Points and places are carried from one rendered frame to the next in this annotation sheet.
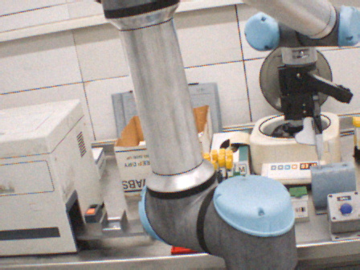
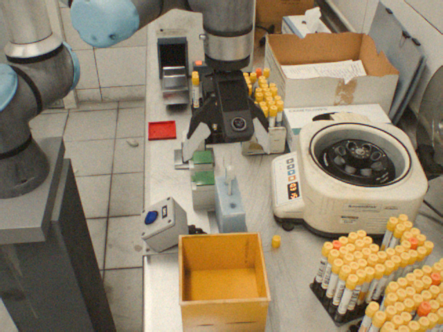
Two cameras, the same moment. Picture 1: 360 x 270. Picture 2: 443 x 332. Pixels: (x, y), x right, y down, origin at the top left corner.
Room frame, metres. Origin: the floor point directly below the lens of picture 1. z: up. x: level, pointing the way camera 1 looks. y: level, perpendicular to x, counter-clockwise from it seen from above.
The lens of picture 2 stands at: (0.98, -0.91, 1.56)
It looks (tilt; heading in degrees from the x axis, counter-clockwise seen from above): 40 degrees down; 74
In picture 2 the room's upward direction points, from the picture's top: straight up
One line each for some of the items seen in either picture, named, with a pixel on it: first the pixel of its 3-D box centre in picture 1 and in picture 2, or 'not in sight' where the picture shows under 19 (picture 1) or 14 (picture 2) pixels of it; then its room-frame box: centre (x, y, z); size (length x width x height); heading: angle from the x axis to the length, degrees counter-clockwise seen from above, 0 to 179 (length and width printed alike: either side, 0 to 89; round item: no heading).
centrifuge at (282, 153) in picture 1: (296, 146); (346, 174); (1.43, -0.31, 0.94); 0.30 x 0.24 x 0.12; 161
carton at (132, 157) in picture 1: (168, 148); (325, 77); (1.55, 0.04, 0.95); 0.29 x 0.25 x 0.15; 170
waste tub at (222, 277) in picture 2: not in sight; (221, 284); (1.12, -0.48, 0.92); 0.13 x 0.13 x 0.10; 77
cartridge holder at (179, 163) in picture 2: not in sight; (194, 154); (1.16, -0.11, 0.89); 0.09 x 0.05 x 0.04; 169
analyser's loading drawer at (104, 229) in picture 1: (105, 226); (174, 75); (1.18, 0.21, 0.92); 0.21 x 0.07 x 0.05; 80
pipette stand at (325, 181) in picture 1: (333, 186); (228, 213); (1.17, -0.33, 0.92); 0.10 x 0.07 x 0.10; 82
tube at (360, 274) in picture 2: not in sight; (354, 294); (1.31, -0.57, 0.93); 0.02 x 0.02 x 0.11
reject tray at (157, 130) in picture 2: (187, 243); (162, 130); (1.11, 0.02, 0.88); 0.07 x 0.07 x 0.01; 80
